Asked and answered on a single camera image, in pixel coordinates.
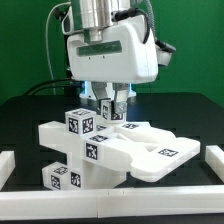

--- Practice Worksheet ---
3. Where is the white tagged cube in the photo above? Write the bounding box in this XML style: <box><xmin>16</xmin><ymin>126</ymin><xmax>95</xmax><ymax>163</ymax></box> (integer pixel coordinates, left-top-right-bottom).
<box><xmin>101</xmin><ymin>100</ymin><xmax>126</xmax><ymax>123</ymax></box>
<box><xmin>65</xmin><ymin>108</ymin><xmax>96</xmax><ymax>136</ymax></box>

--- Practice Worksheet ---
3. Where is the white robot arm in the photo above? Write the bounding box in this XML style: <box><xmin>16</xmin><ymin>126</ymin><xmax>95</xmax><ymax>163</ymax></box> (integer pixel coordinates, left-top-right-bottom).
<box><xmin>62</xmin><ymin>0</ymin><xmax>158</xmax><ymax>113</ymax></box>

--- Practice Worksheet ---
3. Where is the white front wall bar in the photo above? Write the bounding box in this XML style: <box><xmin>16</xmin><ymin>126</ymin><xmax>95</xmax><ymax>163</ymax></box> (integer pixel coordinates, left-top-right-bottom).
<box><xmin>0</xmin><ymin>185</ymin><xmax>224</xmax><ymax>220</ymax></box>

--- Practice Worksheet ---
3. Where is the white chair seat block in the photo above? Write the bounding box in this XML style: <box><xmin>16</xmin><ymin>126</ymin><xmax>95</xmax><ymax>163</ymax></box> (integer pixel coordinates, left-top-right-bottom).
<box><xmin>66</xmin><ymin>153</ymin><xmax>128</xmax><ymax>190</ymax></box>

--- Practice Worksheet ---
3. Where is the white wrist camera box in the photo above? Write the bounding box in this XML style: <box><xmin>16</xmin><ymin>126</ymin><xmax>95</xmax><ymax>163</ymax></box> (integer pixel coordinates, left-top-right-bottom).
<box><xmin>155</xmin><ymin>40</ymin><xmax>176</xmax><ymax>66</ymax></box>

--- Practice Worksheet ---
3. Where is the black cable bundle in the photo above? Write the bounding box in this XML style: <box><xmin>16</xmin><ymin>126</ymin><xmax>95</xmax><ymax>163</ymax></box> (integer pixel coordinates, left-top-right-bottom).
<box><xmin>22</xmin><ymin>77</ymin><xmax>84</xmax><ymax>97</ymax></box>

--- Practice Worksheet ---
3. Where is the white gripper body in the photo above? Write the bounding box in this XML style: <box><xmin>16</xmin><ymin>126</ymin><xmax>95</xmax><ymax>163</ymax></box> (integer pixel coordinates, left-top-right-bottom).
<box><xmin>67</xmin><ymin>15</ymin><xmax>158</xmax><ymax>84</ymax></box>

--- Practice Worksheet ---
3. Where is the white right wall bar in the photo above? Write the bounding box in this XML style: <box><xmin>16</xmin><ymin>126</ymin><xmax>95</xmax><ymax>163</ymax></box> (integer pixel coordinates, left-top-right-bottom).
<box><xmin>205</xmin><ymin>145</ymin><xmax>224</xmax><ymax>183</ymax></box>

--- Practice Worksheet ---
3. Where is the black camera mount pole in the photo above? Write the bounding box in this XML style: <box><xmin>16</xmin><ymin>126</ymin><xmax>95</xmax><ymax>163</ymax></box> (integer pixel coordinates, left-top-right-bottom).
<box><xmin>65</xmin><ymin>50</ymin><xmax>73</xmax><ymax>96</ymax></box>

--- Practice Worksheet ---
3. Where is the white chair back frame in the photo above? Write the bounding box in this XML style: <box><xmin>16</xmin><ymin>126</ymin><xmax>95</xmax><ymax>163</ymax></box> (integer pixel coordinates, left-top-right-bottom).
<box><xmin>39</xmin><ymin>121</ymin><xmax>200</xmax><ymax>182</ymax></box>

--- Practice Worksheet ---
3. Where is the white wall bar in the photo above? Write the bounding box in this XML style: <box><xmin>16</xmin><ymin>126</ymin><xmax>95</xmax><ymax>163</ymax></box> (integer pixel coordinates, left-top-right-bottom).
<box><xmin>0</xmin><ymin>185</ymin><xmax>224</xmax><ymax>220</ymax></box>
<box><xmin>0</xmin><ymin>151</ymin><xmax>15</xmax><ymax>190</ymax></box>
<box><xmin>205</xmin><ymin>145</ymin><xmax>224</xmax><ymax>183</ymax></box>

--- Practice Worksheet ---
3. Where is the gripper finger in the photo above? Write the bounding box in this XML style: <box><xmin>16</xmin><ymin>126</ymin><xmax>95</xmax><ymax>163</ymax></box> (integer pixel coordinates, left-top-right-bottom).
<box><xmin>91</xmin><ymin>82</ymin><xmax>108</xmax><ymax>103</ymax></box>
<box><xmin>113</xmin><ymin>83</ymin><xmax>129</xmax><ymax>114</ymax></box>

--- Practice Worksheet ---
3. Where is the white cable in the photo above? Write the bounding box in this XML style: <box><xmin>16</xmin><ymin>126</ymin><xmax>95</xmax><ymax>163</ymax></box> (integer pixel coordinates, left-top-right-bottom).
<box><xmin>44</xmin><ymin>1</ymin><xmax>73</xmax><ymax>96</ymax></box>

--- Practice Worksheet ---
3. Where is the white left wall bar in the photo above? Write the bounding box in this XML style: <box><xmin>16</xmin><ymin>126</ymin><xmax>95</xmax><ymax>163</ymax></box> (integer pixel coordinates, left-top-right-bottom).
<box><xmin>0</xmin><ymin>151</ymin><xmax>15</xmax><ymax>190</ymax></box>

